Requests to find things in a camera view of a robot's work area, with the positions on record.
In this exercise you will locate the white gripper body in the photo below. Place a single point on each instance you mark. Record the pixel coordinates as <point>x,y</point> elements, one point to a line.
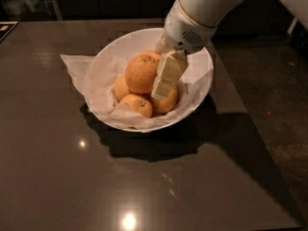
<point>183,29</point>

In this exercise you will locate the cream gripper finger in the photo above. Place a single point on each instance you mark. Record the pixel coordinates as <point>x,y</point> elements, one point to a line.
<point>161,47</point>
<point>171,67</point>

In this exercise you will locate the orange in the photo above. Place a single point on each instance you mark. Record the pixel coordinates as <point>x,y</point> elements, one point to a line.
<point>151,53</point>
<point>138,104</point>
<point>140,74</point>
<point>120,88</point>
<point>165,105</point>

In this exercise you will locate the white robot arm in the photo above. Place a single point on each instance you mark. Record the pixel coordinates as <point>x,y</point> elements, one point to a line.
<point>210,13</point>

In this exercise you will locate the white bowl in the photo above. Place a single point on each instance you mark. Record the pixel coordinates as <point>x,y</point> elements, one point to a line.
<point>199,71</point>

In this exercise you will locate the white paper liner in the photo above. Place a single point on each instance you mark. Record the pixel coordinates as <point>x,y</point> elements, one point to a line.
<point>96,81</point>

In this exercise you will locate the cluttered background shelf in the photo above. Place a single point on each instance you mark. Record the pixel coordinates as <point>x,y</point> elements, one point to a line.
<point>29,10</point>

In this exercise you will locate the black stovetop edge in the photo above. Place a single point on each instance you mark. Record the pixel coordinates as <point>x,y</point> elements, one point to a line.
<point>6,27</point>

